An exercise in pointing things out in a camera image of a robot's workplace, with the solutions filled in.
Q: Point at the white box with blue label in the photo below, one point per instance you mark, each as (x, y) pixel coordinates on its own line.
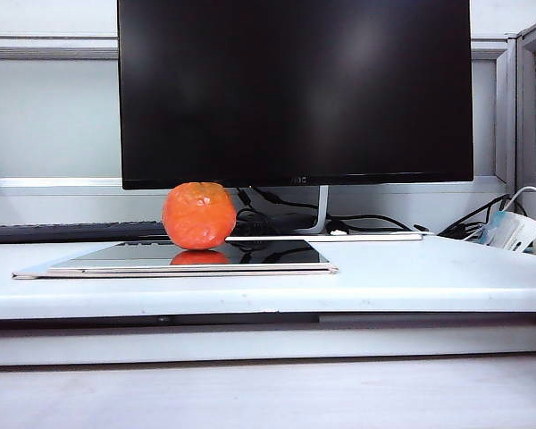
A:
(516, 230)

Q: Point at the black round plug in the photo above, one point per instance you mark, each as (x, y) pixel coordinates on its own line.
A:
(339, 224)

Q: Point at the orange fruit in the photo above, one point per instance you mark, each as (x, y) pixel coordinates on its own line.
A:
(198, 216)

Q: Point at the square mirror with white frame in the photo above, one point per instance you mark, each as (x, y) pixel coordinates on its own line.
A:
(272, 257)

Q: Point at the black monitor with silver stand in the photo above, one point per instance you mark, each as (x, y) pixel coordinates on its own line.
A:
(295, 89)

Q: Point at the grey aluminium partition frame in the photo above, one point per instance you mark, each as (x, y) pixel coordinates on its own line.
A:
(502, 111)

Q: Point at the black keyboard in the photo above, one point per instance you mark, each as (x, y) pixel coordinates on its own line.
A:
(71, 232)

